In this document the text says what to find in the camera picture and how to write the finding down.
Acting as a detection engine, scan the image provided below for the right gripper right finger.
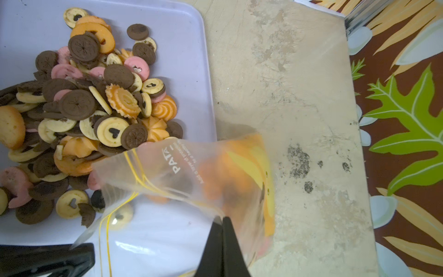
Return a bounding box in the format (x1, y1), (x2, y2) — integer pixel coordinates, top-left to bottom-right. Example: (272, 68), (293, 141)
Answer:
(223, 217), (251, 277)

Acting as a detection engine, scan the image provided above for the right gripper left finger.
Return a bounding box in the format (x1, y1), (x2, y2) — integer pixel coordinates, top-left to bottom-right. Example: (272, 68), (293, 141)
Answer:
(194, 217), (223, 277)

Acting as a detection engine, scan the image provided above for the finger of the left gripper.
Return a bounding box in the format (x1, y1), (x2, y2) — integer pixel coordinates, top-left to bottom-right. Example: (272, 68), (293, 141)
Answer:
(1, 243), (95, 277)

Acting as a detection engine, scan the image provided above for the ziploc bag with yellow toy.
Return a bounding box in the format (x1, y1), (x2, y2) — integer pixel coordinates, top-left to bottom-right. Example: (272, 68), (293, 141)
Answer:
(75, 133), (275, 277)

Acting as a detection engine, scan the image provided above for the pile of poured cookies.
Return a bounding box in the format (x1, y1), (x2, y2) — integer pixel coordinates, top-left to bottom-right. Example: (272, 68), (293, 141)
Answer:
(1, 7), (183, 227)

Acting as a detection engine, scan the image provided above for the lavender plastic tray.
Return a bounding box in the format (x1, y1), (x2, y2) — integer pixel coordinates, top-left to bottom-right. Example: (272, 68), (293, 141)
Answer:
(0, 0), (219, 277)

